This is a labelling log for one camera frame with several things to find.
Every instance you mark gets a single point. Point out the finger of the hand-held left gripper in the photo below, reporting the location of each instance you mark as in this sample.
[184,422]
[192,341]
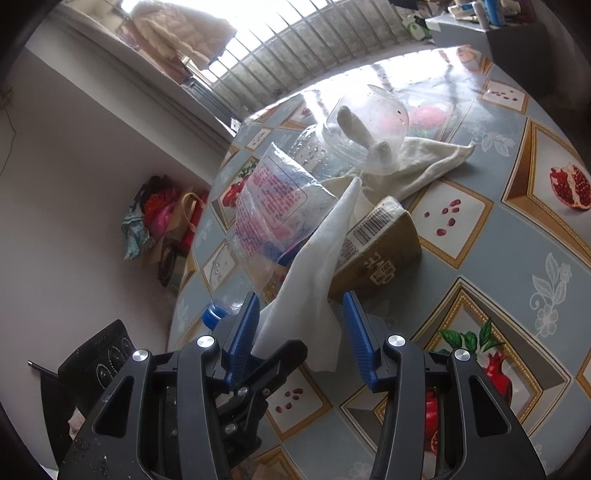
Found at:
[277,369]

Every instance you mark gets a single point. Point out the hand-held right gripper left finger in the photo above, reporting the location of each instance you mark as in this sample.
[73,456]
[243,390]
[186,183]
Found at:
[242,332]

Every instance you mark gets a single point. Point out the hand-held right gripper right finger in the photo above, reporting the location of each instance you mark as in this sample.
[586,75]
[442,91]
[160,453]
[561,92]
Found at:
[360,341]

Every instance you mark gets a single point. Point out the white tissue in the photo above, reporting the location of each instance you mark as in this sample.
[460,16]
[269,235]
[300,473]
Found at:
[314,277]

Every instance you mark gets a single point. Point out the clear bottle with blue cap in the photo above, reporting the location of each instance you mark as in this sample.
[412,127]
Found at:
[214,314]

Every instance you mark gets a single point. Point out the dark round pot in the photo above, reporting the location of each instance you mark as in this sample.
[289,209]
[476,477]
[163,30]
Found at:
[171,267]

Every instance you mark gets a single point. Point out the clear red print plastic bag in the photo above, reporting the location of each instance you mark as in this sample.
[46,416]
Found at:
[272,198]

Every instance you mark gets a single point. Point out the black panel with dials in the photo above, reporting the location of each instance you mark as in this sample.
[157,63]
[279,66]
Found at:
[101,355]

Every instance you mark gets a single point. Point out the teal patterned cloth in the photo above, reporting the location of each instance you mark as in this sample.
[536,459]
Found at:
[136,235]

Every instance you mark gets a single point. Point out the fruit print tablecloth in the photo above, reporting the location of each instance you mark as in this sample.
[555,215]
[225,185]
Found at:
[508,254]

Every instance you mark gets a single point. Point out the white cloth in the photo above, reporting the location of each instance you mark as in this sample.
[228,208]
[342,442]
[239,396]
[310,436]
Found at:
[429,161]

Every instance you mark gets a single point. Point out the clear perforated plastic container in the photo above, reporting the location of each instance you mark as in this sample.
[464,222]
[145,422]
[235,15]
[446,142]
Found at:
[314,152]

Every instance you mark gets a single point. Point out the clear plastic cup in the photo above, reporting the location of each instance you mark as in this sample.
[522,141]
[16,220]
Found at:
[369,115]

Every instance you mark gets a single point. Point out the metal balcony railing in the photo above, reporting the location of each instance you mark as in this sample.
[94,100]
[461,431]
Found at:
[286,69]

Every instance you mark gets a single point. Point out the beige puffer jacket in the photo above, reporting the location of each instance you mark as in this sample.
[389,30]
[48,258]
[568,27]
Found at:
[184,27]

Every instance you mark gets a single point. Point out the green and white bag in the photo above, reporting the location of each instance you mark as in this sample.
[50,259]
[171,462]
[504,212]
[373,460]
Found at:
[418,26]

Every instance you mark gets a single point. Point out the grey cabinet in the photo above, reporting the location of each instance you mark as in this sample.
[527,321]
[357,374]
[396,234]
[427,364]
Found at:
[521,55]

